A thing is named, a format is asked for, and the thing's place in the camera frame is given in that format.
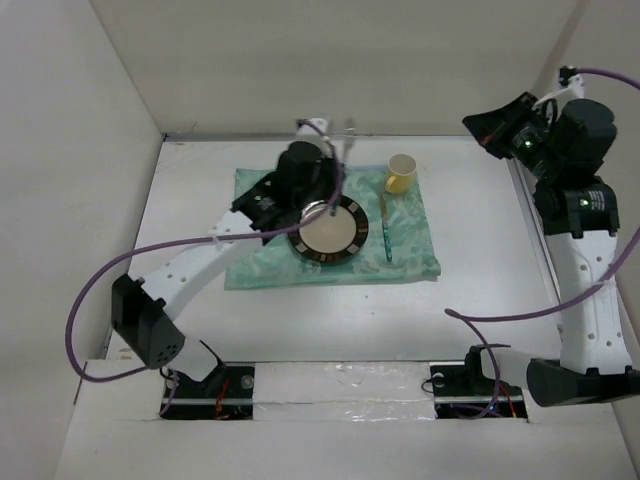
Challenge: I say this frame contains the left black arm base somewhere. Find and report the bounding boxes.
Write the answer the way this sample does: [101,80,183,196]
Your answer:
[160,363,256,421]

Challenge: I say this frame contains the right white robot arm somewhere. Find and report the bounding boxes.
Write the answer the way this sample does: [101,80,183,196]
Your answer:
[462,92,639,407]

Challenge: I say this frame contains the silver fork green handle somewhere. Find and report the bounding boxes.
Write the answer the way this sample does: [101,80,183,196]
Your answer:
[330,117,357,217]

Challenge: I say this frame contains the green patterned cloth placemat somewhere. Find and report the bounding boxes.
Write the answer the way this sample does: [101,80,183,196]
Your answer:
[224,165,441,291]

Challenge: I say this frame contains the yellow mug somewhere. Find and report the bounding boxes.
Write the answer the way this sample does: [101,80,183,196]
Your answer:
[384,154,417,195]

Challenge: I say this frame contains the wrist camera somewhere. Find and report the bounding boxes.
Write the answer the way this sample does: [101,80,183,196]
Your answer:
[295,117,332,142]
[558,65,585,98]

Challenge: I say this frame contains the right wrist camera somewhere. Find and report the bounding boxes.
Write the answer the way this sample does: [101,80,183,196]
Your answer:
[558,65,585,98]

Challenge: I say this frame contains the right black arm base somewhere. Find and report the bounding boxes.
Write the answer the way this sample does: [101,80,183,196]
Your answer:
[421,345,528,420]

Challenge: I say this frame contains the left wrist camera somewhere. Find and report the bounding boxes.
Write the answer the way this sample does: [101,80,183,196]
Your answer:
[295,117,332,142]

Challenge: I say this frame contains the dark rimmed dinner plate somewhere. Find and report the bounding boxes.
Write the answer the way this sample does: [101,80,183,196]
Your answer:
[287,196,369,265]

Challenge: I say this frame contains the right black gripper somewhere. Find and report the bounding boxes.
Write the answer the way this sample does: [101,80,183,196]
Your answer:
[462,91,563,182]

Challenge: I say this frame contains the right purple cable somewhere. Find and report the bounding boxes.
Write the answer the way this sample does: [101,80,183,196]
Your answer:
[444,67,640,419]

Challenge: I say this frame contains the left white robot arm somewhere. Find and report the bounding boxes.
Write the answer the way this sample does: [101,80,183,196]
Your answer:
[111,135,343,397]

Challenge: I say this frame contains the knife with green handle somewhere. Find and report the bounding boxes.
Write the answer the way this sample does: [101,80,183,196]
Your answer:
[379,192,392,263]

